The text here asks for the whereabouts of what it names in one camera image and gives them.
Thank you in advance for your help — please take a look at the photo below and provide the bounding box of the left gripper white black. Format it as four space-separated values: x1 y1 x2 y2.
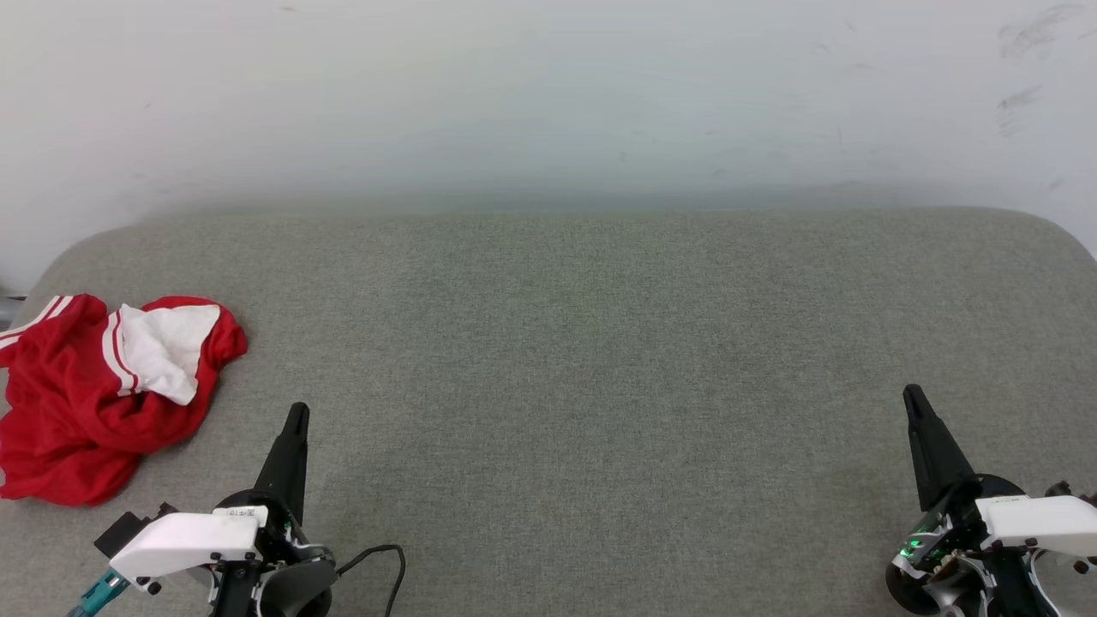
110 403 335 594

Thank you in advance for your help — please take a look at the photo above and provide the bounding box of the thin black cable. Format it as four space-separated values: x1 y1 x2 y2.
334 544 406 617

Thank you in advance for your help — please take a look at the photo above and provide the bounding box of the red and white jersey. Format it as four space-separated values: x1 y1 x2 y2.
0 294 249 506

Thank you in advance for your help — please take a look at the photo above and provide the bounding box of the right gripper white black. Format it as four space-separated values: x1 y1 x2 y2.
885 384 1097 616

